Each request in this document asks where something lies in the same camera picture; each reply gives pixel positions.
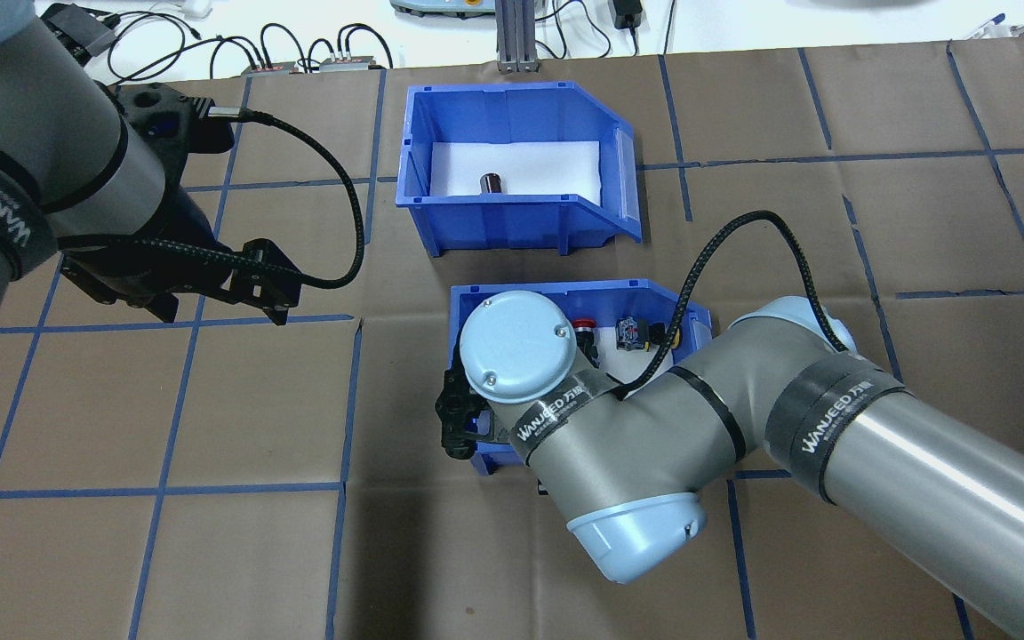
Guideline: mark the blue bin with capacitors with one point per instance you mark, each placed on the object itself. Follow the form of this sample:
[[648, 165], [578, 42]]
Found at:
[[512, 231]]

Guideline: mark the blue bin with switches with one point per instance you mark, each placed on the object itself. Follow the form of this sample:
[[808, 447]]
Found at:
[[628, 288]]

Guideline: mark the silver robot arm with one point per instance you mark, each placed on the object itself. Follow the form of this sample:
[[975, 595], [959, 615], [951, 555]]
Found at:
[[654, 444], [23, 133]]

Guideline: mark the small grey hub box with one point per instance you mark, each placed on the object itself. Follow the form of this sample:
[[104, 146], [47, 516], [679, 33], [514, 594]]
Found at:
[[270, 68], [352, 63]]

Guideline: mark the black power box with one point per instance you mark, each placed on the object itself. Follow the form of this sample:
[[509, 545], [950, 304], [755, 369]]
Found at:
[[76, 28]]

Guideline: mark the black contact block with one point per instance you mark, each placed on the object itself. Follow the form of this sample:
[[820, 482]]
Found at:
[[586, 327]]

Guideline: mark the small white object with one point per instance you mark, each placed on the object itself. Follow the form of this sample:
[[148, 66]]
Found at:
[[195, 7]]

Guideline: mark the dark brown cylindrical capacitor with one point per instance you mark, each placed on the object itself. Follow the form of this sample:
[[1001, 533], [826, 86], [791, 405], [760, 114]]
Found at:
[[491, 183]]

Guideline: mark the white foam pad under capacitors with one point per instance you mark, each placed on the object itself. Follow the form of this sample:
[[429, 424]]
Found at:
[[548, 169]]

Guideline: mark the grey teach pendant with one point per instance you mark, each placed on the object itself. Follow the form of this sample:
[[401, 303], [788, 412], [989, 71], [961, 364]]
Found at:
[[441, 7]]

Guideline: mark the black plug adapter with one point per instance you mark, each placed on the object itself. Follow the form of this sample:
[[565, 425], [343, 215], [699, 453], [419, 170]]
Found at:
[[627, 12]]

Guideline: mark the blue pen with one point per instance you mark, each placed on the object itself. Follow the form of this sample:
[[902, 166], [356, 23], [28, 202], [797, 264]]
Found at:
[[990, 24]]

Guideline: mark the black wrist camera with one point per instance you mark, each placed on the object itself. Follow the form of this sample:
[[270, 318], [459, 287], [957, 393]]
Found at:
[[170, 116]]

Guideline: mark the aluminium profile post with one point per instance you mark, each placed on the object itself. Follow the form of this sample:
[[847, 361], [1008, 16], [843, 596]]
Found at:
[[516, 36]]

